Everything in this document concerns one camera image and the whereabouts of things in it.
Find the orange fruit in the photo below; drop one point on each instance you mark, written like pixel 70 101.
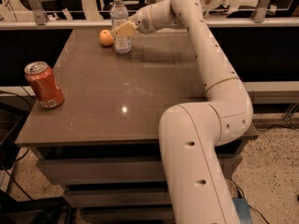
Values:
pixel 106 38

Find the clear blue-label plastic bottle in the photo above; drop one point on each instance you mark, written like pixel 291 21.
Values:
pixel 119 15

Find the grey drawer cabinet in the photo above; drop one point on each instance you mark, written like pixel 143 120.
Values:
pixel 102 143

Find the blue perforated box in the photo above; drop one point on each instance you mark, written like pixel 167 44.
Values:
pixel 242 208

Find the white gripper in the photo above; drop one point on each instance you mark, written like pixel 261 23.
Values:
pixel 141 22

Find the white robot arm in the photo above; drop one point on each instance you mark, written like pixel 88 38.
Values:
pixel 190 132

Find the red soda can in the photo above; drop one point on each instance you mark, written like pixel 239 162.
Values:
pixel 40 77

